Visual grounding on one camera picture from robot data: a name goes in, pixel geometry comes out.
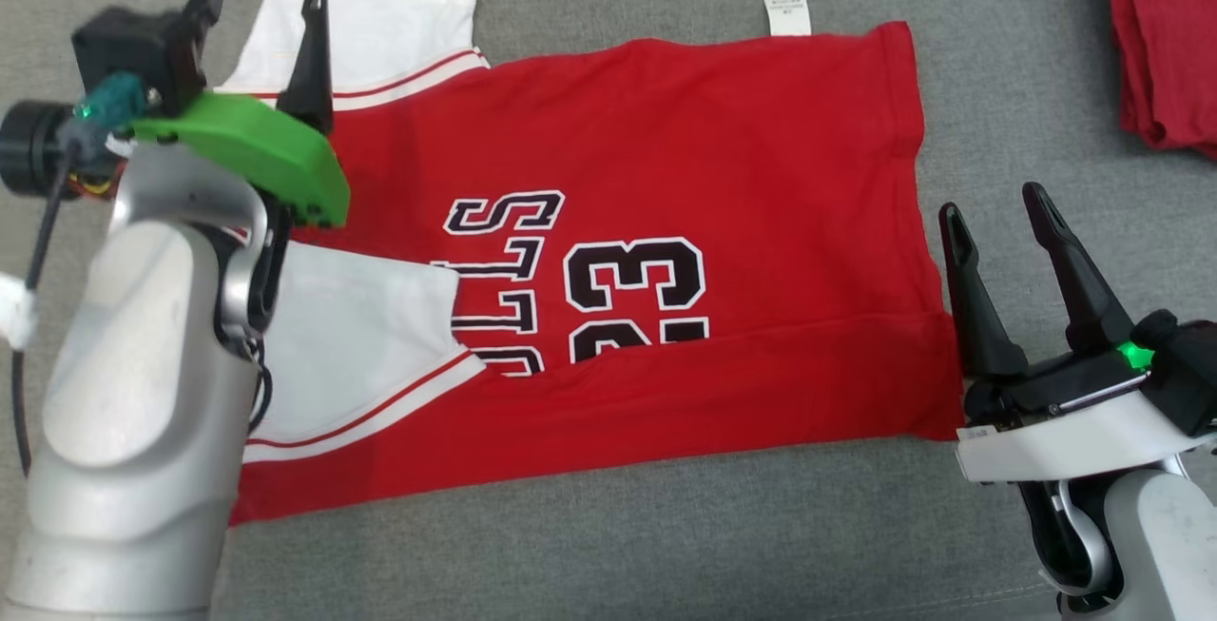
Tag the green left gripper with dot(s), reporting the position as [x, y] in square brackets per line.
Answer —
[257, 150]

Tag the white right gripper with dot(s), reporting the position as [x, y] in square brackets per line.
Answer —
[1065, 440]

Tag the red shorts with white stripe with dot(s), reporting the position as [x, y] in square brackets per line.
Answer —
[1169, 41]

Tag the red jersey with white sleeves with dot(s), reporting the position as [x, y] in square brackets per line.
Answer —
[742, 155]

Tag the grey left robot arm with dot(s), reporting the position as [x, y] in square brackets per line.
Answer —
[133, 393]

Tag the white tape label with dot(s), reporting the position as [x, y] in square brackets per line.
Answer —
[14, 312]

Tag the grey fabric sofa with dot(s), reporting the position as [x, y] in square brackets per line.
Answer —
[666, 554]

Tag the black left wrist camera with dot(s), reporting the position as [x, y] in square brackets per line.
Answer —
[119, 41]

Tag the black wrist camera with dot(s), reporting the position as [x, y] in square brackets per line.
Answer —
[1188, 364]
[119, 41]

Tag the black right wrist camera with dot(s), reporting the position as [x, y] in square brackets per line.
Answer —
[1188, 364]

